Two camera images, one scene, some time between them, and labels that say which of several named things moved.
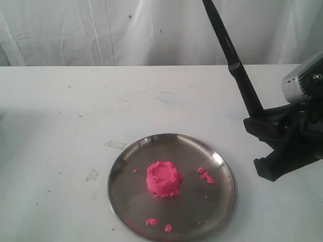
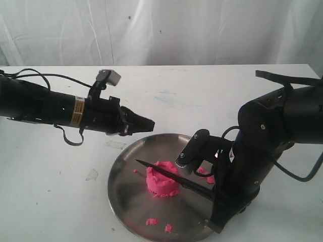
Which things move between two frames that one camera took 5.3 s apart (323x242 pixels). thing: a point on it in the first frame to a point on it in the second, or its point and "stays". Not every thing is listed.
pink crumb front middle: (168, 228) stays
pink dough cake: (163, 179) stays
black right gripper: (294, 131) to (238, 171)
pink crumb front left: (152, 221) stays
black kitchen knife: (252, 103) to (207, 192)
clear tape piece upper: (112, 143) stays
